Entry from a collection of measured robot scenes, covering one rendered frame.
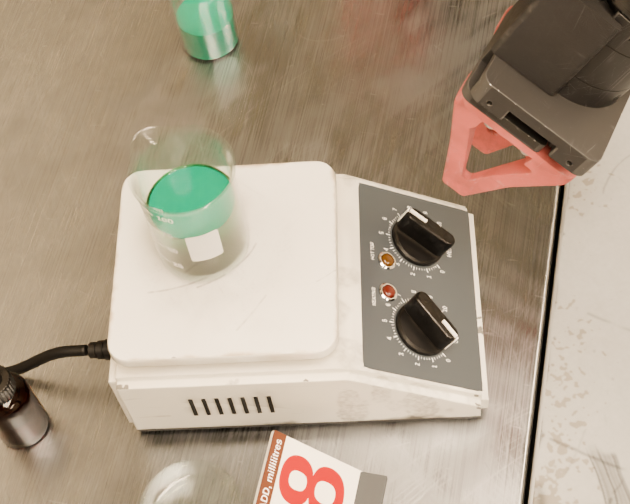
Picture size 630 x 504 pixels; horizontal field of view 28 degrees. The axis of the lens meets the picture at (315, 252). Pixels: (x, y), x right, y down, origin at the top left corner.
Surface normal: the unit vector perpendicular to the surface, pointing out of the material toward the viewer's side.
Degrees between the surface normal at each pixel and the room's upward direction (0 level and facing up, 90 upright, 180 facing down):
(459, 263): 30
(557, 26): 78
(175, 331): 0
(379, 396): 90
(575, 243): 0
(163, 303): 0
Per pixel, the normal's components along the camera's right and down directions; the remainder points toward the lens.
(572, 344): -0.09, -0.52
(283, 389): 0.00, 0.85
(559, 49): -0.42, 0.67
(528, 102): 0.42, -0.46
